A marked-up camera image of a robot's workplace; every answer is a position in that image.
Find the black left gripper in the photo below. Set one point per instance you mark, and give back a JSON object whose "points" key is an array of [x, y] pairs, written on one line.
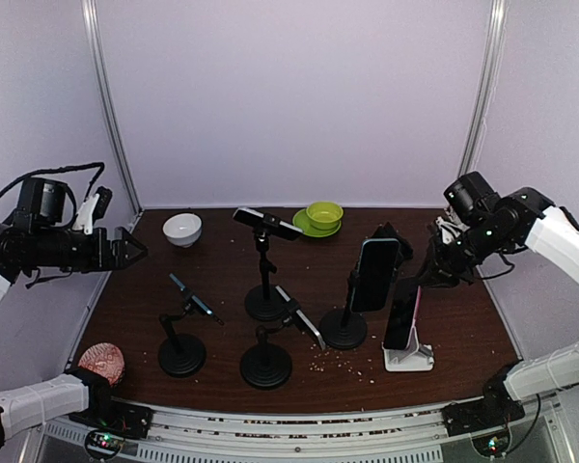
{"points": [[113, 260]]}

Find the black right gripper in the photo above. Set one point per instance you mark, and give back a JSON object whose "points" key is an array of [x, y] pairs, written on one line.
{"points": [[439, 271]]}

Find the pink cased smartphone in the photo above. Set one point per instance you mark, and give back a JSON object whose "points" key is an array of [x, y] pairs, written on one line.
{"points": [[403, 313]]}

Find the large black smartphone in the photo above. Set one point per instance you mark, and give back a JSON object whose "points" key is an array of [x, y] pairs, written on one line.
{"points": [[387, 230]]}

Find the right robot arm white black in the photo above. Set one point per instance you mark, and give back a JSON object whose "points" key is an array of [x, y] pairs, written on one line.
{"points": [[481, 223]]}

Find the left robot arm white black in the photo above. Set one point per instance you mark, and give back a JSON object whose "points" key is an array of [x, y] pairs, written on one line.
{"points": [[32, 238]]}

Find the blue phone on right stand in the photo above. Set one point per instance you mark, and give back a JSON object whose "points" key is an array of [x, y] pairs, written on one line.
{"points": [[376, 269]]}

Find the teal phone on left stand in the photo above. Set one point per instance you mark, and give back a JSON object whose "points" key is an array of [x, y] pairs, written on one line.
{"points": [[191, 303]]}

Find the white folding phone stand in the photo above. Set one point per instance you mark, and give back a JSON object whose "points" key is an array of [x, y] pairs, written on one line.
{"points": [[416, 357]]}

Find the black round-base stand right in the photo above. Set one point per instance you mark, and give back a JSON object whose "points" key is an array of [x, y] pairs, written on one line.
{"points": [[341, 328]]}

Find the black round-base stand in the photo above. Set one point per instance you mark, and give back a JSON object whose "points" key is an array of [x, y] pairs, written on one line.
{"points": [[341, 328], [268, 366], [181, 355], [259, 302]]}

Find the black round-base stand left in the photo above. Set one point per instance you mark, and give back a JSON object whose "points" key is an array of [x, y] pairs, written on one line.
{"points": [[181, 355]]}

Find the black round-base stand back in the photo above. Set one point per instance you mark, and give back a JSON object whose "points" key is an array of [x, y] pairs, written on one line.
{"points": [[259, 302]]}

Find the black round-base stand front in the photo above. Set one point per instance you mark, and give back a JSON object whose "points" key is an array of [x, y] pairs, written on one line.
{"points": [[268, 366]]}

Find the white ceramic bowl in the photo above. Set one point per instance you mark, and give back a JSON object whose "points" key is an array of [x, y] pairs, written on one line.
{"points": [[183, 229]]}

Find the red patterned bowl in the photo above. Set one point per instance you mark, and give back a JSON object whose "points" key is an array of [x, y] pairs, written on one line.
{"points": [[105, 359]]}

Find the green plastic bowl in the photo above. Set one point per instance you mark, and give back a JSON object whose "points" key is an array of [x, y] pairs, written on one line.
{"points": [[324, 215]]}

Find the green plastic plate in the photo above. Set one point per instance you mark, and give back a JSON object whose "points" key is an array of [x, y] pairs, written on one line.
{"points": [[301, 221]]}

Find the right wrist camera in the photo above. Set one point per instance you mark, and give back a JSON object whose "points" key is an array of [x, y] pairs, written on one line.
{"points": [[448, 231]]}

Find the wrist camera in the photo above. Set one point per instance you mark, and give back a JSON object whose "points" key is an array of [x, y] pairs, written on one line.
{"points": [[448, 231], [92, 209]]}

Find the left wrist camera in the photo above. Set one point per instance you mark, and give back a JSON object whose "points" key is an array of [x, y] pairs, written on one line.
{"points": [[92, 209]]}

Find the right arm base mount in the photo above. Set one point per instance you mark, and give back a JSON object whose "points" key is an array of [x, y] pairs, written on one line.
{"points": [[468, 419]]}

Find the front aluminium rail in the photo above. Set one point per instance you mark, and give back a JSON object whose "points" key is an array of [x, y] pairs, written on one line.
{"points": [[414, 434]]}

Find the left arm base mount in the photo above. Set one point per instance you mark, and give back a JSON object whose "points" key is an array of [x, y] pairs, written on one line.
{"points": [[121, 418]]}

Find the left aluminium frame post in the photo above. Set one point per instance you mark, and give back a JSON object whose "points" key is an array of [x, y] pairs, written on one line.
{"points": [[92, 29]]}

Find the aluminium frame post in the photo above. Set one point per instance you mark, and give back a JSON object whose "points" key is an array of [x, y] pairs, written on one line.
{"points": [[491, 59], [92, 29]]}

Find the right aluminium frame post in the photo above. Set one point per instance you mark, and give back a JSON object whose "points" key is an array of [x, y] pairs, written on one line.
{"points": [[491, 59]]}

